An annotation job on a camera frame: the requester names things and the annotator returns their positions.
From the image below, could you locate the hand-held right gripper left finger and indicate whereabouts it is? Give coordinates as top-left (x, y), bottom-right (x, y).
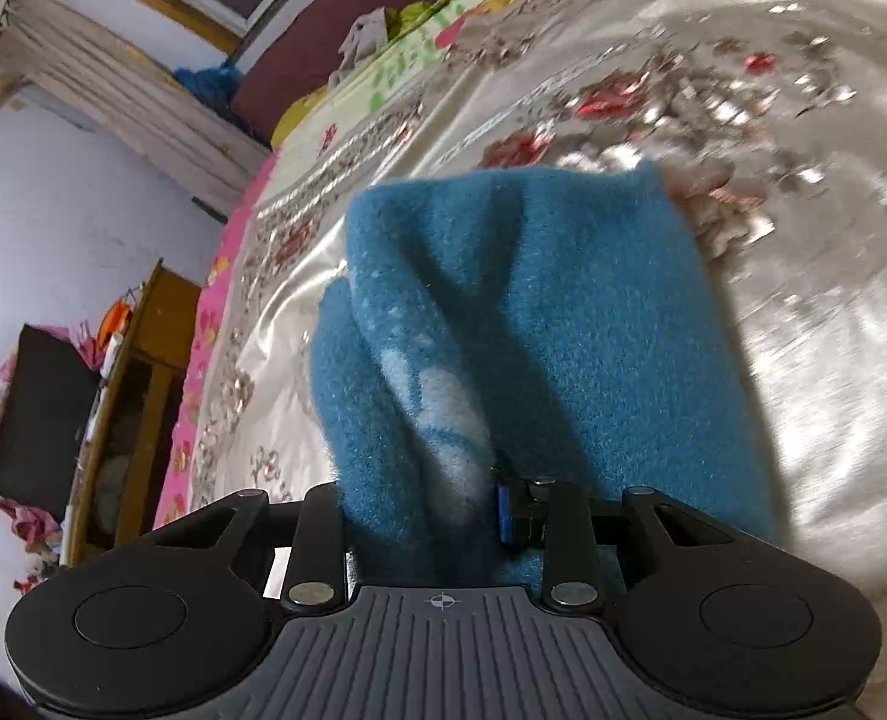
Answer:
top-left (145, 483), bottom-right (351, 613)

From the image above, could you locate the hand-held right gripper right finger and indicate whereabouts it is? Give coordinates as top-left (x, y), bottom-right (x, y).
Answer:
top-left (491, 477), bottom-right (738, 611)

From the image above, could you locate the blue fuzzy sweater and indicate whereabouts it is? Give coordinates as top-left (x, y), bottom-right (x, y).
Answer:
top-left (308, 159), bottom-right (785, 590)

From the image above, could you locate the wooden cabinet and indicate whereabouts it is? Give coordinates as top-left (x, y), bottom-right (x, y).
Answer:
top-left (59, 259), bottom-right (206, 569)

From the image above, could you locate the pink floral bedsheet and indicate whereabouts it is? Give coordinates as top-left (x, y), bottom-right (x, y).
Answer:
top-left (152, 148), bottom-right (283, 530)

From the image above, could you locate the black television with pink cloth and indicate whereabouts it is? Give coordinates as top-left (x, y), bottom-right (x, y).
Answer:
top-left (0, 322), bottom-right (106, 520)

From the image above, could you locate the silver floral satin blanket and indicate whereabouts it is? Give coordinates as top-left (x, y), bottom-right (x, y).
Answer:
top-left (188, 0), bottom-right (887, 616)

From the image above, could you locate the blue knitted cloth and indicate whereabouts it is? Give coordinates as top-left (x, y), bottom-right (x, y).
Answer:
top-left (172, 60), bottom-right (248, 130)

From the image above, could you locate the green floral quilt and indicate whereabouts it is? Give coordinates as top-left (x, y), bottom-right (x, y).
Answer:
top-left (269, 0), bottom-right (553, 192)

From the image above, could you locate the beige curtain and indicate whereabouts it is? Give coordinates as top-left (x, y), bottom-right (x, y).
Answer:
top-left (0, 0), bottom-right (273, 220)

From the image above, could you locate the white crumpled cloth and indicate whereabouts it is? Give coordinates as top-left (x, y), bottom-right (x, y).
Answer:
top-left (329, 7), bottom-right (393, 88)

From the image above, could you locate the maroon headboard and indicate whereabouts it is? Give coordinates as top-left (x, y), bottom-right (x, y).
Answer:
top-left (229, 0), bottom-right (534, 145)

